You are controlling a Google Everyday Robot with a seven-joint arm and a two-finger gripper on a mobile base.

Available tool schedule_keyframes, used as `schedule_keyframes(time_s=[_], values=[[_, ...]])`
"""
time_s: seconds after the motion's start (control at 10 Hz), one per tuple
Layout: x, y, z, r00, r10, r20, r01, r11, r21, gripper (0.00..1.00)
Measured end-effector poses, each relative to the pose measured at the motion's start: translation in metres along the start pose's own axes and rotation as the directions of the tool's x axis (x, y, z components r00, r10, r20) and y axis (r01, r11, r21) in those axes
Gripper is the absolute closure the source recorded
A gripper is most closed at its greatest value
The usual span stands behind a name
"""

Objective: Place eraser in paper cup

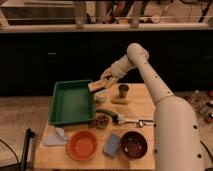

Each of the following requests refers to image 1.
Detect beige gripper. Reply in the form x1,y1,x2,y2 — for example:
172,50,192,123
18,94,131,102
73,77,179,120
100,68,118,88

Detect beige eraser block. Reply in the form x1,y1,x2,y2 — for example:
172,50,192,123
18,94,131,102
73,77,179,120
88,80,107,93

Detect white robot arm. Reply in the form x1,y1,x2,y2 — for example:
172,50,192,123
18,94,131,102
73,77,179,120
101,43,204,171

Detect small metal cup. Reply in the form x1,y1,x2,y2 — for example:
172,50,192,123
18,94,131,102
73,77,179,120
119,84,129,98

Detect white paper cup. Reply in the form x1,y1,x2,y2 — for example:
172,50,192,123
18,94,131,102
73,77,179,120
94,90,107,103

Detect yellow banana piece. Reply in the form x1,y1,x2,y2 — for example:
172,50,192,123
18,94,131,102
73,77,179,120
111,98,131,105

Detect green cucumber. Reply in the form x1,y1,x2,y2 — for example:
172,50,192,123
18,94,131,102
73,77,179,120
96,109,117,117

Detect small bowl with nuts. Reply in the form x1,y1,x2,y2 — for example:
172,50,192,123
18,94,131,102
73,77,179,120
89,114,109,130

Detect green plastic tray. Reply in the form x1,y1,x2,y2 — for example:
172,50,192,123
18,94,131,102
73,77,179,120
49,80,95,126

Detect blue sponge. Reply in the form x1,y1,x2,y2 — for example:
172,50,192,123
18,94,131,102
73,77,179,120
103,134,121,158

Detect dark red bowl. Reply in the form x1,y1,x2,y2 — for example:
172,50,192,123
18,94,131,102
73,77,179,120
120,131,148,159

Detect orange plastic bowl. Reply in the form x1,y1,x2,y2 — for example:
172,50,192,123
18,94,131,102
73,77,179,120
66,130,98,161

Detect white folded cloth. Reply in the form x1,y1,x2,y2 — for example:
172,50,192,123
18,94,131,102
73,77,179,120
42,127,68,146

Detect black stand pole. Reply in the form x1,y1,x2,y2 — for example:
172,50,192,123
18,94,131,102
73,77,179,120
20,129,35,171

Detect black handled peeler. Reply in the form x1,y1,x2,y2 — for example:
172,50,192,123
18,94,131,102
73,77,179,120
136,120,154,128

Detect black cable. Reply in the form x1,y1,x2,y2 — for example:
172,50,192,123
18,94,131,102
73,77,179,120
0,138,22,168
199,139,213,171

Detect black cable left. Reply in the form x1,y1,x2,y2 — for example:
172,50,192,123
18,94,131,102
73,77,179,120
0,138,22,168

